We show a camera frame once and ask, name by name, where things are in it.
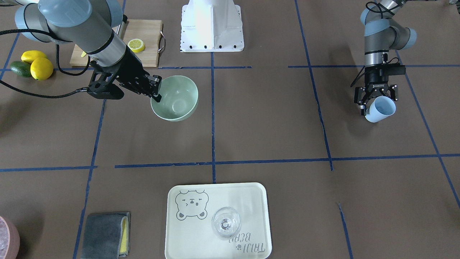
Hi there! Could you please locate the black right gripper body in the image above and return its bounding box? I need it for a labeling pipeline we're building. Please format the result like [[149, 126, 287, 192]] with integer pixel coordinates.
[[108, 47, 162, 97]]

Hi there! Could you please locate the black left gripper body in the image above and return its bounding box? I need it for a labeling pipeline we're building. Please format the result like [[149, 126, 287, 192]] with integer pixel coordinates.
[[354, 64, 406, 106]]

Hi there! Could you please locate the light blue plastic cup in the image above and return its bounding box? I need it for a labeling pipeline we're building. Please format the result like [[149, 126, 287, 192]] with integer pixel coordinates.
[[365, 96, 396, 123]]

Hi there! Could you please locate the green ceramic bowl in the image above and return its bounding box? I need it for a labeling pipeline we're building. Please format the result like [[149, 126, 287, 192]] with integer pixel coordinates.
[[151, 75, 199, 122]]

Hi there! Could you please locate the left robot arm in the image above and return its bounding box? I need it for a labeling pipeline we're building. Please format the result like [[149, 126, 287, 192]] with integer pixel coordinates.
[[350, 0, 417, 116]]

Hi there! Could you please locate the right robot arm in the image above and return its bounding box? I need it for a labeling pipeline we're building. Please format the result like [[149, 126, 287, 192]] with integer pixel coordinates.
[[13, 0, 162, 102]]

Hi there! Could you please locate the pink bowl with ice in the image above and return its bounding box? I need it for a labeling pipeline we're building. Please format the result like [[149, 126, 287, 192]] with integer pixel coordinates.
[[0, 216, 20, 259]]

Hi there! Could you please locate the half lemon slice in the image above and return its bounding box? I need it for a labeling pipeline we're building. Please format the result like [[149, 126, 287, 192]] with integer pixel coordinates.
[[128, 39, 145, 53]]

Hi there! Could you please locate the wooden cutting board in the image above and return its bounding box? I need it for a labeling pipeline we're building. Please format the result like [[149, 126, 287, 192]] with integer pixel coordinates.
[[69, 19, 164, 68]]

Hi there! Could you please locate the yellow lemon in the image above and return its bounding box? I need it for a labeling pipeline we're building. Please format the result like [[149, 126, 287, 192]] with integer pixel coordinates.
[[21, 50, 47, 64], [30, 58, 54, 81]]

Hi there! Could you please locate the green avocado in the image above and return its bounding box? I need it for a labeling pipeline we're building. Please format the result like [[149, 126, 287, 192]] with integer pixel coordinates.
[[10, 61, 32, 78]]

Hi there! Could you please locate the cream bear tray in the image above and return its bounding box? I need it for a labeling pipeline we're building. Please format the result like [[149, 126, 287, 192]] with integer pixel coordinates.
[[165, 182, 272, 259]]

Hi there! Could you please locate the clear wine glass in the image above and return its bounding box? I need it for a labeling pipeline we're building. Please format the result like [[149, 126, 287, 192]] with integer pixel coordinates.
[[211, 206, 242, 240]]

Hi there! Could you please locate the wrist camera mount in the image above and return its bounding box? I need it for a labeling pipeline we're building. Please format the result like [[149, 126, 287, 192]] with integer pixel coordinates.
[[86, 67, 124, 100]]

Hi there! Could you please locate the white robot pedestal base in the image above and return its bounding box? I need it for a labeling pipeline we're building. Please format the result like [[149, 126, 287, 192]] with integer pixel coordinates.
[[180, 0, 245, 53]]

